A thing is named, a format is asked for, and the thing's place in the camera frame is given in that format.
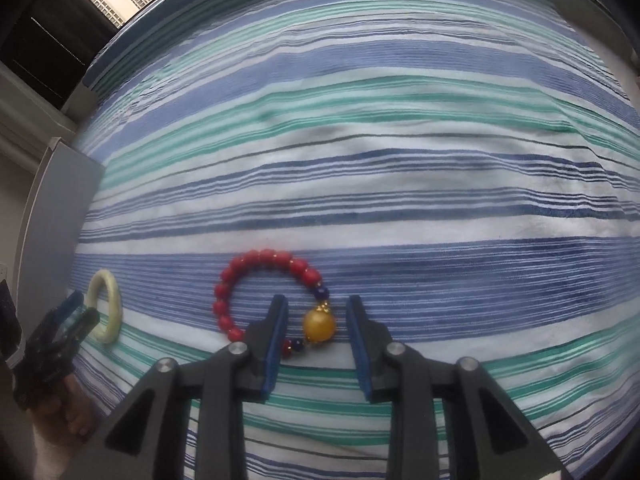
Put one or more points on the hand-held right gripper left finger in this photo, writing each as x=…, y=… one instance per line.
x=276, y=345

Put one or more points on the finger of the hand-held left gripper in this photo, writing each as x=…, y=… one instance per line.
x=82, y=325
x=67, y=307

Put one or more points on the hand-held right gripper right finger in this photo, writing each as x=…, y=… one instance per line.
x=359, y=345

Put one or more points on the pale green jade bangle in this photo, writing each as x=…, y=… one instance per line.
x=112, y=290

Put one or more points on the white cardboard box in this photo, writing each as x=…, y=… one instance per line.
x=60, y=210

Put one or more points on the person's left hand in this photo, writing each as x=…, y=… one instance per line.
x=67, y=410

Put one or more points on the blue green striped bed sheet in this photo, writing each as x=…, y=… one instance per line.
x=350, y=185

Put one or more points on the white window sill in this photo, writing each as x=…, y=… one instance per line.
x=35, y=110

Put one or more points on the dark window frame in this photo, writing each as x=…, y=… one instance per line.
x=45, y=35

